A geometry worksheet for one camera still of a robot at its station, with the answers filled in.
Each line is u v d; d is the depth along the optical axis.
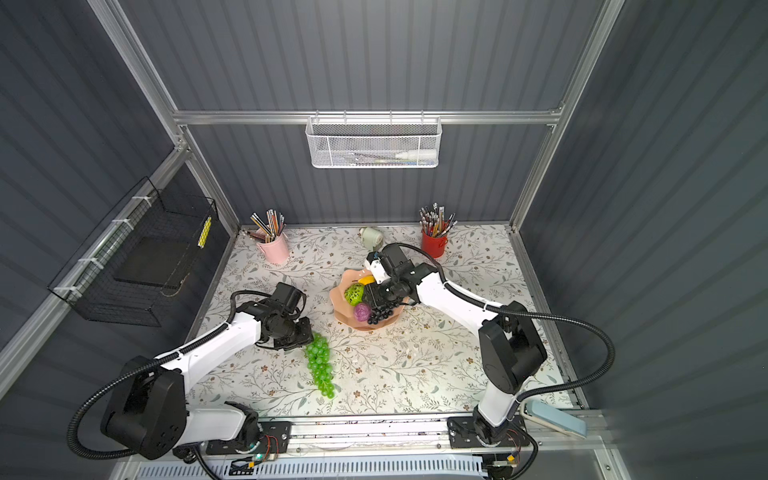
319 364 0.81
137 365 0.44
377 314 0.91
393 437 0.75
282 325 0.66
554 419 0.71
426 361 0.87
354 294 0.91
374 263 0.79
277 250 1.04
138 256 0.71
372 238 1.08
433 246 1.03
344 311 0.93
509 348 0.46
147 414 0.42
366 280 0.96
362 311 0.89
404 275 0.64
